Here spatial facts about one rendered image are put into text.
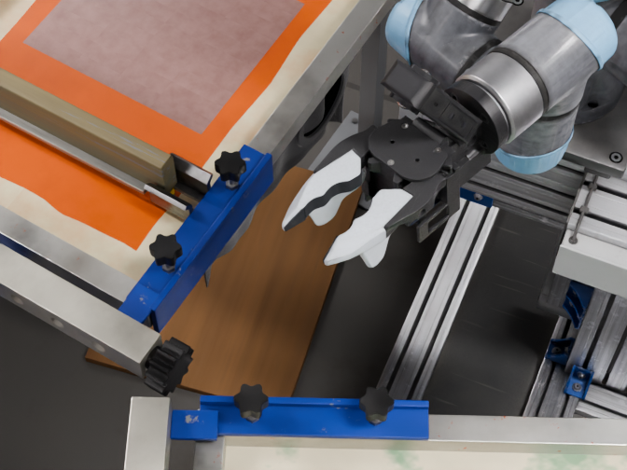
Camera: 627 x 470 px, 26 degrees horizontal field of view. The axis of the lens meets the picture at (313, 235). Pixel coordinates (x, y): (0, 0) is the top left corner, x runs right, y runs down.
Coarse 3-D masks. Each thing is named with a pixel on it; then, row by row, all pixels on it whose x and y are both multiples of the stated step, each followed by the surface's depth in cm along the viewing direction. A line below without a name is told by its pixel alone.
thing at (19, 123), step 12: (0, 108) 203; (12, 120) 202; (24, 120) 202; (36, 132) 201; (48, 132) 201; (48, 144) 201; (60, 144) 200; (72, 156) 200; (84, 156) 199; (96, 168) 198; (108, 168) 198; (120, 180) 197; (132, 180) 197; (144, 192) 196
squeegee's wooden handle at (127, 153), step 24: (0, 72) 199; (0, 96) 200; (24, 96) 197; (48, 96) 196; (48, 120) 198; (72, 120) 194; (96, 120) 194; (72, 144) 200; (96, 144) 195; (120, 144) 192; (144, 144) 192; (120, 168) 197; (144, 168) 193; (168, 168) 192
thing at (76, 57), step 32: (64, 0) 219; (96, 0) 219; (128, 0) 219; (160, 0) 219; (32, 32) 216; (64, 32) 216; (96, 32) 216; (128, 32) 216; (0, 64) 213; (32, 64) 213; (64, 64) 213; (96, 64) 213; (128, 64) 213; (64, 96) 210; (96, 96) 210; (0, 128) 206; (0, 160) 203; (32, 160) 203
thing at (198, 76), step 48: (192, 0) 219; (240, 0) 219; (288, 0) 219; (144, 48) 214; (192, 48) 214; (240, 48) 214; (288, 48) 214; (144, 96) 209; (192, 96) 209; (240, 96) 210; (192, 144) 205; (48, 192) 201; (96, 192) 201
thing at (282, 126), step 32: (384, 0) 215; (352, 32) 211; (320, 64) 208; (288, 96) 205; (320, 96) 208; (288, 128) 202; (0, 224) 194; (32, 224) 194; (32, 256) 193; (64, 256) 191; (96, 288) 189; (128, 288) 188
